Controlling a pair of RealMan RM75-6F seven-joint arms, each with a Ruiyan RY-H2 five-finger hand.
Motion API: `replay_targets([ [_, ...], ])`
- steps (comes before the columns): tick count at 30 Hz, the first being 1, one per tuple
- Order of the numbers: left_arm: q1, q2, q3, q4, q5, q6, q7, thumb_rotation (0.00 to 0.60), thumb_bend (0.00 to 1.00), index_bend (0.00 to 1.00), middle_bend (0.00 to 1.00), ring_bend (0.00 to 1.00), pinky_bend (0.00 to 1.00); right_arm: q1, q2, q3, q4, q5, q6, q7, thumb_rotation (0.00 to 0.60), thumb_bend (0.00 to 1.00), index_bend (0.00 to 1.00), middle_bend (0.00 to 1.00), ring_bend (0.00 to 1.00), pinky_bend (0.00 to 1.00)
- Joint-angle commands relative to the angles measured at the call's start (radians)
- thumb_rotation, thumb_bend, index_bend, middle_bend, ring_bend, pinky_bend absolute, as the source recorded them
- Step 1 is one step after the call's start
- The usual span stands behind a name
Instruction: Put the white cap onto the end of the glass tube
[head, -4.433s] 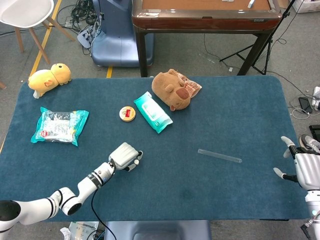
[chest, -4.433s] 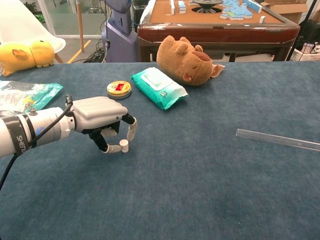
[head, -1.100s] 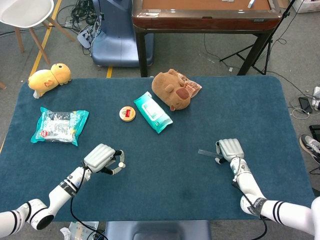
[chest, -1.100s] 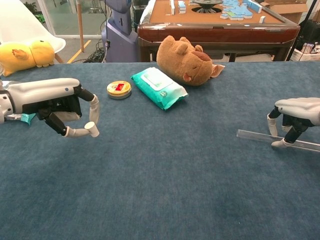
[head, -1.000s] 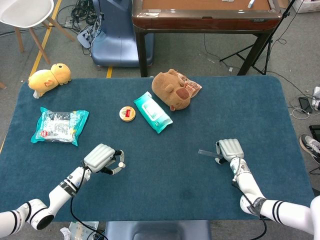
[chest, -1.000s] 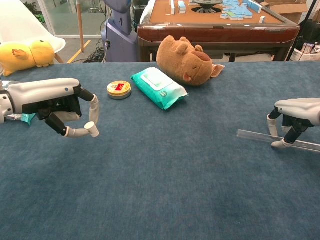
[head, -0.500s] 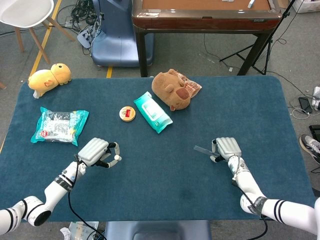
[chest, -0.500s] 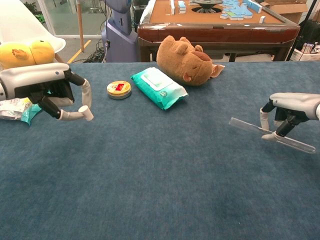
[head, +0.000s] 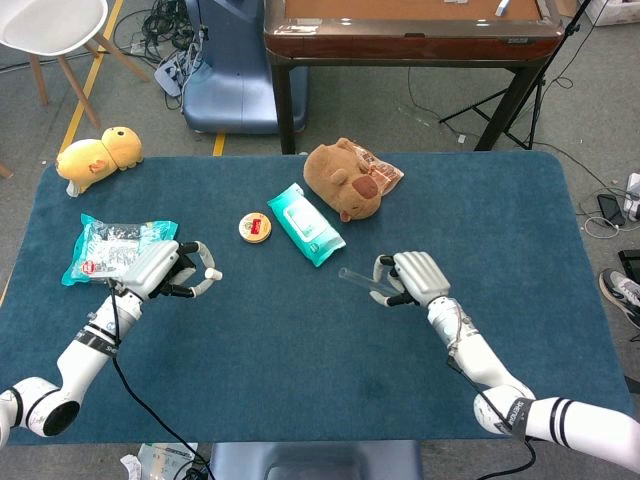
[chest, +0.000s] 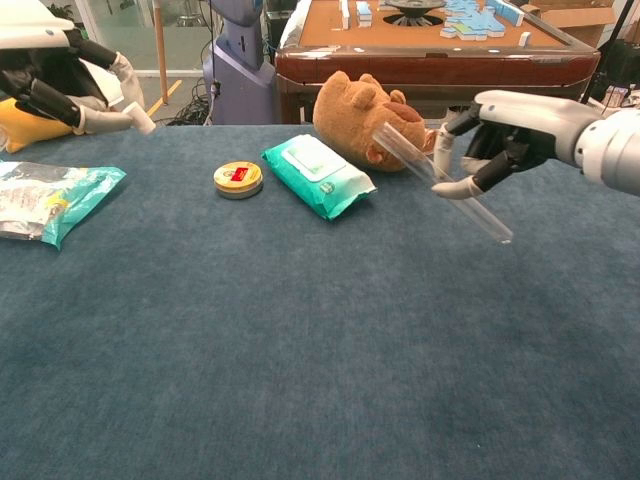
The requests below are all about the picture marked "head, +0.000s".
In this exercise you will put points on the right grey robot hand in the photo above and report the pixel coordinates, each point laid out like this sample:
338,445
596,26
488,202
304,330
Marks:
420,277

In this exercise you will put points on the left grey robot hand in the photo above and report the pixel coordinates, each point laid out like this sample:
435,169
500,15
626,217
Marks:
150,267

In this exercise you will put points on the clear plastic tube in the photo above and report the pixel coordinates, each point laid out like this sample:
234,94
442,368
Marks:
355,277

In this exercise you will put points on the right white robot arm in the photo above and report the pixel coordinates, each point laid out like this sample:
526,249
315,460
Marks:
480,360

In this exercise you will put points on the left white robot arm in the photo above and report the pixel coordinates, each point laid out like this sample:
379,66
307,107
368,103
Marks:
85,360

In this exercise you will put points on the teal snack bag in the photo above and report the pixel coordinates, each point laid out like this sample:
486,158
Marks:
105,250

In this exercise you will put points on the transparent snack packet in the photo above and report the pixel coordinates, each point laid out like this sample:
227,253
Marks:
387,175

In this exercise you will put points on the round yellow tin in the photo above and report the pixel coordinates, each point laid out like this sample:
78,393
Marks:
255,227

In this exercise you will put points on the yellow duck plush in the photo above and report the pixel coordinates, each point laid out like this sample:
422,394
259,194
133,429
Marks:
100,157

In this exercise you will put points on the teal wet wipes pack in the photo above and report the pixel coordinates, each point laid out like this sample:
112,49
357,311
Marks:
305,225

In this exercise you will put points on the brown capybara plush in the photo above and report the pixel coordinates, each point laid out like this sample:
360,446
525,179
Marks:
335,180

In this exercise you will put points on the blue felt table mat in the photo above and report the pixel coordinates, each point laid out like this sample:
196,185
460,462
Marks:
310,350

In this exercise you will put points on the white power strip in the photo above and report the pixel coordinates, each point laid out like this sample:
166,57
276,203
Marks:
170,75

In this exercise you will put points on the black tripod stand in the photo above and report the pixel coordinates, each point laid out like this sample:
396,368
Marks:
520,107

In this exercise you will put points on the grey sneaker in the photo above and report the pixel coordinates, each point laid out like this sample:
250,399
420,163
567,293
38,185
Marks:
620,295

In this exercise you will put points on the blue grey machine base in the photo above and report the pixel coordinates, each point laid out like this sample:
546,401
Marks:
235,85

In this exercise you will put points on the black smartphone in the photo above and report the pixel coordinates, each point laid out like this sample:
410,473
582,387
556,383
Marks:
611,210

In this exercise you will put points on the grey blue robot torso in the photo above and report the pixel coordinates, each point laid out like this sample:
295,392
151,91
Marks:
315,460

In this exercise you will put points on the black flat device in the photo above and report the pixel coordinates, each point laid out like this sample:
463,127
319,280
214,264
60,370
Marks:
631,262

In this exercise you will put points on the white charger block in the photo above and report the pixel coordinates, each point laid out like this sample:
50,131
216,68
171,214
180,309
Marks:
634,195

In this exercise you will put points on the brown mahjong table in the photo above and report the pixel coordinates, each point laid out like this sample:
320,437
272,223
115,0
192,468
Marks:
400,40

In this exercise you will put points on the white chair wooden legs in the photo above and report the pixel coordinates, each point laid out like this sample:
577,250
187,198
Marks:
50,25

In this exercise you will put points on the white blue mahjong tile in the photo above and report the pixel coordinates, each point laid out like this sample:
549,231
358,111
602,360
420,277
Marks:
502,6

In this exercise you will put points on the white packaging pile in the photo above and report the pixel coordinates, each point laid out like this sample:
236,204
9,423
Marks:
615,10

